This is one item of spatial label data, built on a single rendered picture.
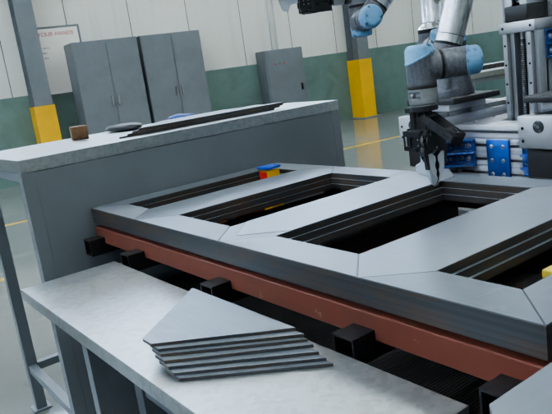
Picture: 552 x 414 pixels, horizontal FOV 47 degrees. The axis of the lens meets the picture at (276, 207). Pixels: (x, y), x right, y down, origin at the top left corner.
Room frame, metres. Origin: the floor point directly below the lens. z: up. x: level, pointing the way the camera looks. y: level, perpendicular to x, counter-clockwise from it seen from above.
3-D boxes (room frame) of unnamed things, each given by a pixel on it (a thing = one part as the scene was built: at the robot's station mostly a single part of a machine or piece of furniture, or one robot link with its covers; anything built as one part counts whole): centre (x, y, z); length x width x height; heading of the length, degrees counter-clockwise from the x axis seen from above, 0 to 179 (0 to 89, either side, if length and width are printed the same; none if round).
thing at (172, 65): (10.62, 1.37, 0.98); 1.00 x 0.48 x 1.95; 119
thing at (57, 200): (2.32, 0.23, 0.51); 1.30 x 0.04 x 1.01; 125
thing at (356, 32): (2.35, -0.39, 1.33); 0.11 x 0.08 x 0.11; 3
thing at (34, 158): (2.55, 0.39, 1.03); 1.30 x 0.60 x 0.04; 125
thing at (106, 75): (10.11, 2.29, 0.98); 1.00 x 0.48 x 1.95; 119
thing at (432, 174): (1.66, -0.40, 0.90); 0.06 x 0.03 x 0.09; 35
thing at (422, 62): (1.67, -0.42, 1.17); 0.09 x 0.08 x 0.11; 91
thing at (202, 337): (1.06, 0.15, 0.77); 0.45 x 0.20 x 0.04; 35
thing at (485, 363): (1.40, 0.10, 0.79); 1.56 x 0.09 x 0.06; 35
